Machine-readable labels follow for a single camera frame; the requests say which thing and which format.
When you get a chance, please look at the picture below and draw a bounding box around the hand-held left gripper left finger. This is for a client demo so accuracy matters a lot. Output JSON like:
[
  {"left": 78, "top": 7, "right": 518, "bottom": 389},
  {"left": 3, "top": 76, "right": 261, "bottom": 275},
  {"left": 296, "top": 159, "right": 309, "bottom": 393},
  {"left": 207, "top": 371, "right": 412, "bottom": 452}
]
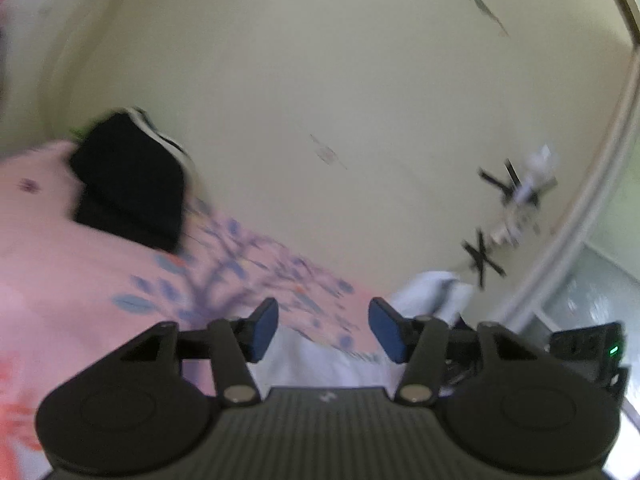
[{"left": 120, "top": 297, "right": 280, "bottom": 407}]

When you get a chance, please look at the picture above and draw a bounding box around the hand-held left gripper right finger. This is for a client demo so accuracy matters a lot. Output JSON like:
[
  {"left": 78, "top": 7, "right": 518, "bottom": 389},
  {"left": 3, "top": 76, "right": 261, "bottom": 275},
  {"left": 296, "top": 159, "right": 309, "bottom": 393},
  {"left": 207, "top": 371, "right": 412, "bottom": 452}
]
[{"left": 368, "top": 297, "right": 540, "bottom": 406}]

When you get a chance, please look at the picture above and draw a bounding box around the white garment with dark trim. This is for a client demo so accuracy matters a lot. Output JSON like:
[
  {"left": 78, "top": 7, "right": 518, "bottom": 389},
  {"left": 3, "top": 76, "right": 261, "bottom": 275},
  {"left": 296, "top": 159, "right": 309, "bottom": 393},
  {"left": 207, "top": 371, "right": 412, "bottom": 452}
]
[{"left": 249, "top": 270, "right": 476, "bottom": 391}]

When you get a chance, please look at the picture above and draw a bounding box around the green glass window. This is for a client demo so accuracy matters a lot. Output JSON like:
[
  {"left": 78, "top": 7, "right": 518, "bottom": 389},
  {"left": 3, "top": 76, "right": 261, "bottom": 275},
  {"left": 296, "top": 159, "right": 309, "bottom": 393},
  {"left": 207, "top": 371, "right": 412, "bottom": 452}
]
[{"left": 500, "top": 0, "right": 640, "bottom": 480}]

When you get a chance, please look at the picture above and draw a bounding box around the white hanging item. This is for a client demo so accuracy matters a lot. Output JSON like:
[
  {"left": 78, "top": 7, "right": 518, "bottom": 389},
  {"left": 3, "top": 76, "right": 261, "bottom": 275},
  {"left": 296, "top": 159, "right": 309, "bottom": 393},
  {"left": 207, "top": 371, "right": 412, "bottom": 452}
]
[{"left": 514, "top": 144, "right": 559, "bottom": 203}]

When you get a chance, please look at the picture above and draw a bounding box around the pink floral bed sheet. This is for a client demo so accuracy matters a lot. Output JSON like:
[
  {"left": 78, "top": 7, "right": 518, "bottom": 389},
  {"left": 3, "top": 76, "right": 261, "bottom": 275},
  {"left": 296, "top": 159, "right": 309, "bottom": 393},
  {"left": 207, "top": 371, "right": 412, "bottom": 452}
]
[{"left": 0, "top": 139, "right": 396, "bottom": 480}]

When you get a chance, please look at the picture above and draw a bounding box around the black folded garment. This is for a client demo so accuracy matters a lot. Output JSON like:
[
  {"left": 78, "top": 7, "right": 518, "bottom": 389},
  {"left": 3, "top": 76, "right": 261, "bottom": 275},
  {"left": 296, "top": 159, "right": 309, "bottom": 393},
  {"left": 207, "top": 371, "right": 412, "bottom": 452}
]
[{"left": 68, "top": 111, "right": 189, "bottom": 254}]

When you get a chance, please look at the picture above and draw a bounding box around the black and white striped cloth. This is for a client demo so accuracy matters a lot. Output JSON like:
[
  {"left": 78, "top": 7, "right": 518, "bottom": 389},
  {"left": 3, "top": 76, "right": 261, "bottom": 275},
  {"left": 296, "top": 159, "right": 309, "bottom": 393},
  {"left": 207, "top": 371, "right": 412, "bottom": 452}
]
[{"left": 124, "top": 106, "right": 202, "bottom": 186}]

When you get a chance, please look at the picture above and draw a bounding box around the black wall hook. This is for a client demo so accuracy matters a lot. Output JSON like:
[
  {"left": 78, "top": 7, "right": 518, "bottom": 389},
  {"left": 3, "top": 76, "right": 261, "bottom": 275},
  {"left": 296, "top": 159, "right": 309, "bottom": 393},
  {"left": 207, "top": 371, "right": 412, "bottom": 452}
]
[
  {"left": 462, "top": 229, "right": 507, "bottom": 290},
  {"left": 478, "top": 159, "right": 543, "bottom": 207}
]

